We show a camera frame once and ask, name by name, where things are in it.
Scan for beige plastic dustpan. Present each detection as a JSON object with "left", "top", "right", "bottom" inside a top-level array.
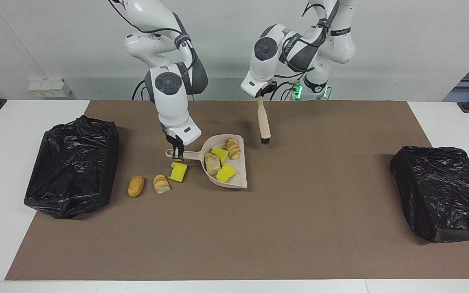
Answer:
[{"left": 165, "top": 134, "right": 248, "bottom": 189}]

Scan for yellow sponge piece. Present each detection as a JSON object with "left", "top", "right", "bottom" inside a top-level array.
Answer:
[
  {"left": 216, "top": 163, "right": 237, "bottom": 183},
  {"left": 211, "top": 146, "right": 229, "bottom": 164},
  {"left": 168, "top": 162, "right": 188, "bottom": 182}
]

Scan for beige hand brush black bristles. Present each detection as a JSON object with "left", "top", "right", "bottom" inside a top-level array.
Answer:
[{"left": 256, "top": 95, "right": 272, "bottom": 146}]

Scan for orange striped bread roll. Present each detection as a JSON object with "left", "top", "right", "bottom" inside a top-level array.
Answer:
[
  {"left": 224, "top": 138, "right": 242, "bottom": 160},
  {"left": 153, "top": 174, "right": 171, "bottom": 195}
]

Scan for pale striped bread roll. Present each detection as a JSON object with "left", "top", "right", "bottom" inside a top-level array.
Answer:
[{"left": 204, "top": 152, "right": 221, "bottom": 176}]

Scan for brown oval bun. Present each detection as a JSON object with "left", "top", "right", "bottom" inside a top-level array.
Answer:
[{"left": 127, "top": 175, "right": 145, "bottom": 198}]

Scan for black bag lined bin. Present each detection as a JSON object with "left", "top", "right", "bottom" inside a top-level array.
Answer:
[
  {"left": 24, "top": 115, "right": 120, "bottom": 220},
  {"left": 390, "top": 146, "right": 469, "bottom": 244}
]

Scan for brown paper table mat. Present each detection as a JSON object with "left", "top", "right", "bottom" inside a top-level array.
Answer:
[{"left": 4, "top": 100, "right": 469, "bottom": 281}]

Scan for black base cable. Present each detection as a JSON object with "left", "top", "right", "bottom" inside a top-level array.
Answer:
[
  {"left": 131, "top": 79, "right": 153, "bottom": 101},
  {"left": 270, "top": 81, "right": 300, "bottom": 101}
]

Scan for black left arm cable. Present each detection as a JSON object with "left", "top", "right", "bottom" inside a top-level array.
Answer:
[{"left": 277, "top": 0, "right": 341, "bottom": 80}]

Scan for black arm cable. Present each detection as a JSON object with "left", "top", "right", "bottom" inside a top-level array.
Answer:
[
  {"left": 277, "top": 0, "right": 341, "bottom": 80},
  {"left": 109, "top": 0, "right": 196, "bottom": 66}
]

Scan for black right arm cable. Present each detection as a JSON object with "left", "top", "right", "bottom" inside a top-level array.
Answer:
[{"left": 109, "top": 0, "right": 196, "bottom": 66}]

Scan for white wall box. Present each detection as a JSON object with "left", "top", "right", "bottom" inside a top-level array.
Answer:
[{"left": 28, "top": 78, "right": 72, "bottom": 98}]

